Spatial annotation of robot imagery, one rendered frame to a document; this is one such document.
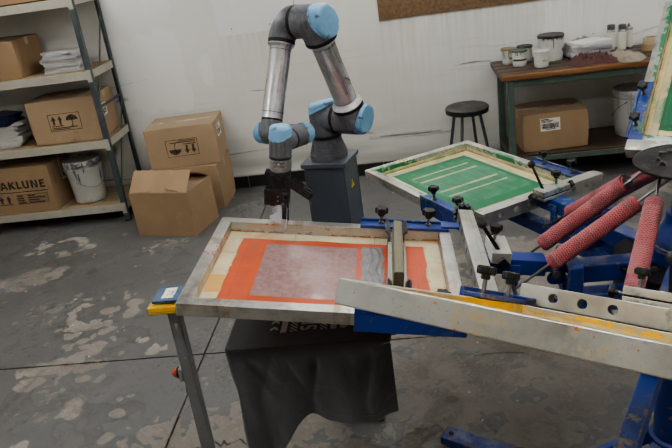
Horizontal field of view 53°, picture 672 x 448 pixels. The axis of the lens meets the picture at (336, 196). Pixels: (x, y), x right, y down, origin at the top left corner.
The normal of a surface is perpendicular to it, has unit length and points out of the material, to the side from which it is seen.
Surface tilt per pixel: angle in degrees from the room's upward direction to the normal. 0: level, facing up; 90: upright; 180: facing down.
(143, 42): 90
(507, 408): 0
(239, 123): 90
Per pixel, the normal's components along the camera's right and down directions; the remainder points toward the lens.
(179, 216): -0.30, 0.38
